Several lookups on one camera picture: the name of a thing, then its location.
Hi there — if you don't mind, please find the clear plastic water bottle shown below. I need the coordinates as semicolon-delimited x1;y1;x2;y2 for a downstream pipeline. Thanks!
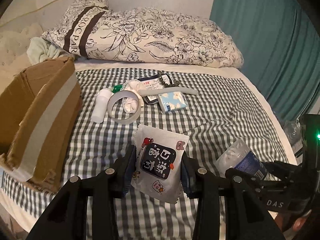
216;139;268;180

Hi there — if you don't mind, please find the person's right hand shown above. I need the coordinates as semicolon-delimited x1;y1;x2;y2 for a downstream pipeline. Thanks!
274;210;312;240

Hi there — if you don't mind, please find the white snack pouch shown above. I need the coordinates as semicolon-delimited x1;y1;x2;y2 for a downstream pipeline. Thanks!
131;124;189;204

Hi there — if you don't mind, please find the green wrapper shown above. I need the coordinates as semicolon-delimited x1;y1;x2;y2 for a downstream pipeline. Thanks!
111;84;124;93

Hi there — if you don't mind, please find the dark bead bracelet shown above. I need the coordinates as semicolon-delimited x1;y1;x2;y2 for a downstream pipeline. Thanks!
157;71;181;88

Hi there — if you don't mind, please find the floral folded duvet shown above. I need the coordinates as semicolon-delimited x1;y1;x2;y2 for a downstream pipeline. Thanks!
42;0;244;68

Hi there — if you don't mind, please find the white cylindrical bottle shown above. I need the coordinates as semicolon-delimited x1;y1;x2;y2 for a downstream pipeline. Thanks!
91;88;113;124

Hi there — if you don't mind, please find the brown cardboard box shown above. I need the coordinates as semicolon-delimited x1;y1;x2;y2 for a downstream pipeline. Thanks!
1;57;82;193

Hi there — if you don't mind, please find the cream tufted headboard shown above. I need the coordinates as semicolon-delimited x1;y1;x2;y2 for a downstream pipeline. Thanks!
0;22;45;86

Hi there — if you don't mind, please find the tape roll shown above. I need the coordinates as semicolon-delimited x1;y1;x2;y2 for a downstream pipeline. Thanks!
107;90;142;125

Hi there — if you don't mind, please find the white plastic tube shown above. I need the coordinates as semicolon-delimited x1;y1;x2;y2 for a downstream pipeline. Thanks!
137;87;198;97

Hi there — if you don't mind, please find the dark wet wipes pack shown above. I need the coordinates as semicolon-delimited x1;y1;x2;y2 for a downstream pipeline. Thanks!
138;72;175;105

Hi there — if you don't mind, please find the blue floral tissue pack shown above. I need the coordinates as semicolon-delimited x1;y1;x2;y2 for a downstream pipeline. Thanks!
157;92;188;113

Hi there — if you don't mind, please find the pale green towel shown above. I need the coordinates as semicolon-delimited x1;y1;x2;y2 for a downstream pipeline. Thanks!
27;37;68;65

